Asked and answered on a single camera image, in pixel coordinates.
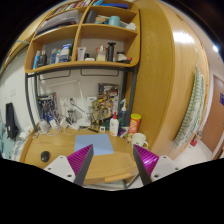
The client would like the orange snack canister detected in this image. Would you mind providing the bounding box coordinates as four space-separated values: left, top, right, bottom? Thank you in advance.
128 113 141 134

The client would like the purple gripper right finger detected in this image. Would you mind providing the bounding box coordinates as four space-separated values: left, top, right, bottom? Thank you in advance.
133 144 159 185

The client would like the black computer mouse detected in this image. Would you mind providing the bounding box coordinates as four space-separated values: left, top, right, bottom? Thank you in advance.
41 151 50 162

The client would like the wooden wardrobe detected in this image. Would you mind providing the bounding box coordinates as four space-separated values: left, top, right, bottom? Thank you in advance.
132 0 209 159

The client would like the skeleton figurine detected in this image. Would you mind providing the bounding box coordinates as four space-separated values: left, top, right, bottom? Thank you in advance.
91 100 103 129

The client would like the green checkered hanging towel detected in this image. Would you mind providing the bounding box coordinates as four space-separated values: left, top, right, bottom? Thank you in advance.
174 68 205 148

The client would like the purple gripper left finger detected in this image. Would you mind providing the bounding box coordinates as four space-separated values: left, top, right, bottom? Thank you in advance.
67 145 94 186

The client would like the blue mouse pad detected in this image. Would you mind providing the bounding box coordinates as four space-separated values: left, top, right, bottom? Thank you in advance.
74 134 114 155

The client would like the white mug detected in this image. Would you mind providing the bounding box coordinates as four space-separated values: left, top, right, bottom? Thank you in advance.
131 133 149 148

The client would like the teal cup on shelf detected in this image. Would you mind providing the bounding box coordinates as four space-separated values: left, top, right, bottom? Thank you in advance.
108 16 120 26

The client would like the robot model kit box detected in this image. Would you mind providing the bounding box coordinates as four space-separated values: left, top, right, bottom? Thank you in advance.
38 92 59 122

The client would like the wooden wall shelf unit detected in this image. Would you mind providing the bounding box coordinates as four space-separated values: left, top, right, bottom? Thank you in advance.
24 0 140 74

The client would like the black pump bottle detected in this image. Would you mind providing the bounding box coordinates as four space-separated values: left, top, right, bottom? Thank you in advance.
107 42 116 62

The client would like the white tube on shelf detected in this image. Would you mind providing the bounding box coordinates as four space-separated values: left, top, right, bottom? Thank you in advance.
77 47 86 61

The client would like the brown door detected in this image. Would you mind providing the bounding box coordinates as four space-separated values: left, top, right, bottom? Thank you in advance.
201 76 224 152

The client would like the blue spray bottle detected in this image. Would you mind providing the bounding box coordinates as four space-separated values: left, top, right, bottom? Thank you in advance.
119 99 127 126

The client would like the white glue bottle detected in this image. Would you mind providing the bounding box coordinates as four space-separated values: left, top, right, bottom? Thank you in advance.
109 113 119 136

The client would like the colourful poster box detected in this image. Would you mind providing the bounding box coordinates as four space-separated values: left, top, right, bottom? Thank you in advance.
98 83 119 119

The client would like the black bag on wall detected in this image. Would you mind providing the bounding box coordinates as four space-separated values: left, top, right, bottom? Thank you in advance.
6 103 19 139

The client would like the wooden desk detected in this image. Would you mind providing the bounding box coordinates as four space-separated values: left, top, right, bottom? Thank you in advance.
20 133 139 184

